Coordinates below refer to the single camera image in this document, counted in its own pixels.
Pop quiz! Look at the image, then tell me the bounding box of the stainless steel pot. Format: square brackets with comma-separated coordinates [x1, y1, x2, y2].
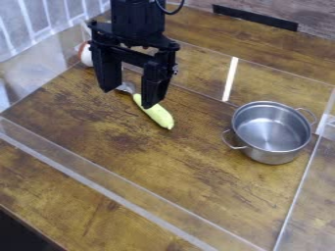
[222, 101, 318, 165]

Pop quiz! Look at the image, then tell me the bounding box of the white mushroom toy red cap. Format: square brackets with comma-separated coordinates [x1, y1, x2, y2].
[79, 42, 94, 67]

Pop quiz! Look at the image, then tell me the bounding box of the black cable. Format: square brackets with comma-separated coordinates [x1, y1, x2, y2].
[155, 0, 187, 16]

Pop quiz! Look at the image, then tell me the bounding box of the black bar on table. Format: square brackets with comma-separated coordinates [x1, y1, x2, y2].
[213, 4, 299, 31]

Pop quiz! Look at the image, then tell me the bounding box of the green handled metal spoon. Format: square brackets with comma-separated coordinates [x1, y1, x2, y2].
[116, 82, 174, 129]

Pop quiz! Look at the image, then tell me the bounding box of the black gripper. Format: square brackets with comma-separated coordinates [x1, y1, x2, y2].
[88, 0, 180, 109]

